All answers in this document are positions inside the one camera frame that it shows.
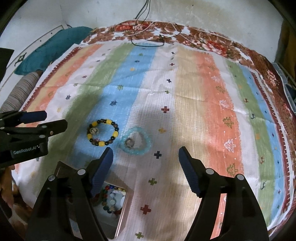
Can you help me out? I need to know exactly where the striped colourful cloth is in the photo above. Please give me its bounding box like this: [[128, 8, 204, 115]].
[[13, 41, 293, 240]]

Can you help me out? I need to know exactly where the grey plastic crate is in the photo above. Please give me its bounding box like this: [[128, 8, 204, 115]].
[[272, 62, 296, 113]]

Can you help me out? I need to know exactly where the yellow black bead bracelet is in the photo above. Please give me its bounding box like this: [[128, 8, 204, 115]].
[[86, 118, 120, 147]]

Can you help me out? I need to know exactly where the person's left hand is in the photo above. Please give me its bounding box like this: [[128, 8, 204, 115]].
[[1, 165, 15, 209]]

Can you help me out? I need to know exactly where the black cable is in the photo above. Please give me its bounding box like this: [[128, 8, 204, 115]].
[[130, 0, 182, 48]]

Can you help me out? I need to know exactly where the light blue bead bracelet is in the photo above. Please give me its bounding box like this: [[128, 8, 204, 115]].
[[119, 126, 153, 156]]

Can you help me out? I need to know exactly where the multicolour bead bracelet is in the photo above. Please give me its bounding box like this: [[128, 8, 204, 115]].
[[92, 184, 127, 216]]

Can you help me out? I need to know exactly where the teal pillow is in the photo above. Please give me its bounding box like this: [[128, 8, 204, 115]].
[[15, 26, 92, 75]]

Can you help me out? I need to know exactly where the striped bolster pillow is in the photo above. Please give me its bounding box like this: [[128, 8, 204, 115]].
[[1, 70, 43, 113]]

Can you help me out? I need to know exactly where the small clear earring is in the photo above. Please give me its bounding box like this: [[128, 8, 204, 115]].
[[89, 127, 99, 135]]

